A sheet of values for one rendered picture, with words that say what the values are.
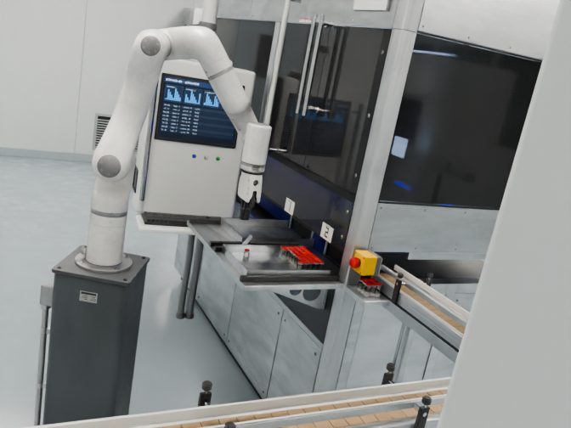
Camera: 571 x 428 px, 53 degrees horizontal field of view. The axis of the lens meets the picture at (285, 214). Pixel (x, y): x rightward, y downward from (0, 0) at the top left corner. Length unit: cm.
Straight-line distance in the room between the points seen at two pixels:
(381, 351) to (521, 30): 133
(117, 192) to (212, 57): 54
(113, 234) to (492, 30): 150
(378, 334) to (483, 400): 187
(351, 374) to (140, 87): 135
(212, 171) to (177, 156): 19
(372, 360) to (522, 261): 197
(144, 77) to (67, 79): 542
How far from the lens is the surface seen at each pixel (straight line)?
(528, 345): 47
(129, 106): 189
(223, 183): 290
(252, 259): 222
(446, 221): 233
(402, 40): 202
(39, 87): 725
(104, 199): 195
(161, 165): 282
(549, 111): 46
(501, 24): 230
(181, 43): 191
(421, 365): 259
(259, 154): 191
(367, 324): 230
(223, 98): 189
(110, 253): 201
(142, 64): 183
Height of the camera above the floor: 164
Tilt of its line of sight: 15 degrees down
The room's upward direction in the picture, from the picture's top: 11 degrees clockwise
